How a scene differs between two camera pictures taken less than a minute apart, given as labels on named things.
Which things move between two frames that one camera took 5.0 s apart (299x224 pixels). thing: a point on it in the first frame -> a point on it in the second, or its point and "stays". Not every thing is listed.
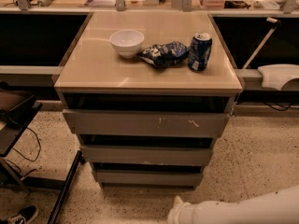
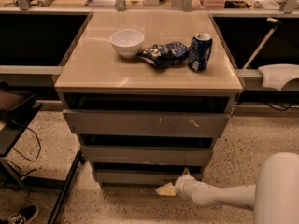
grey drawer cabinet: x=146 y=93 stays
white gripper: x=179 y=214 -> x=183 y=184
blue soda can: x=199 y=51 stays
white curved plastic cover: x=276 y=76 stays
